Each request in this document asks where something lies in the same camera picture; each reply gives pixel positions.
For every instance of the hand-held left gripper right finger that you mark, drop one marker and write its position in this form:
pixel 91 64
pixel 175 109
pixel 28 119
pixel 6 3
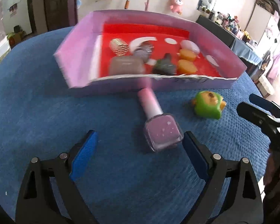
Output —
pixel 196 156

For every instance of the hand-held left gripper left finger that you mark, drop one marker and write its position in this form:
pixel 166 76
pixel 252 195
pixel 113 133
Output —
pixel 84 155

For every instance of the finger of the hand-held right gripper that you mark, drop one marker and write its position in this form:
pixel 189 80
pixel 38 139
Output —
pixel 261 100
pixel 249 112

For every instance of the pink nail polish bottle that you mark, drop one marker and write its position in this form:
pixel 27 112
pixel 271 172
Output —
pixel 162 133

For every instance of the orange round disc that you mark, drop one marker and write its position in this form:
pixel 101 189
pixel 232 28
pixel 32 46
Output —
pixel 187 54
pixel 186 67

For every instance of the pink cardboard box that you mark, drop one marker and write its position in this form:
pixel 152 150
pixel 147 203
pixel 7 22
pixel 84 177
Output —
pixel 84 39

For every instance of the person's right hand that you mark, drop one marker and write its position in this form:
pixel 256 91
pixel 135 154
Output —
pixel 277 177

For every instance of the green toy figure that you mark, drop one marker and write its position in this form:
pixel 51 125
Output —
pixel 207 106

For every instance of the blue textured cloth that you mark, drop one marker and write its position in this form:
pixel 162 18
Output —
pixel 37 109

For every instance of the dark side table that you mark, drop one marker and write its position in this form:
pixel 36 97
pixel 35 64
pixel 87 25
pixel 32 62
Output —
pixel 224 35

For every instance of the white wardrobe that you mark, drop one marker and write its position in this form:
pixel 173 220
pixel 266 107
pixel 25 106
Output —
pixel 263 21

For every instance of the row of small bottles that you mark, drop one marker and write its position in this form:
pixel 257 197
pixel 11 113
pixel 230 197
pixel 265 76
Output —
pixel 231 23

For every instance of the white egg-shaped object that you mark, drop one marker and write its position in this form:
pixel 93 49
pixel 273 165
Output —
pixel 189 45

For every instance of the grey compact case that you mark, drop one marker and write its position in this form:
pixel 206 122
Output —
pixel 126 66

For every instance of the metallic hair comb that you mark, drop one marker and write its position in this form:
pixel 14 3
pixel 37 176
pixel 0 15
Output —
pixel 117 46

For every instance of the pink plush toy white face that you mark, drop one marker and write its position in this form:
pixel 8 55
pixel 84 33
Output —
pixel 176 3

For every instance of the cardboard boxes pile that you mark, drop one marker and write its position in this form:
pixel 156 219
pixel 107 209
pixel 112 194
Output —
pixel 16 36

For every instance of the pink stick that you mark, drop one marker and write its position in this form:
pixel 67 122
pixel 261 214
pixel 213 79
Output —
pixel 147 3

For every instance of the dark brown door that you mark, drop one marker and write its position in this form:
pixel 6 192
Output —
pixel 58 4

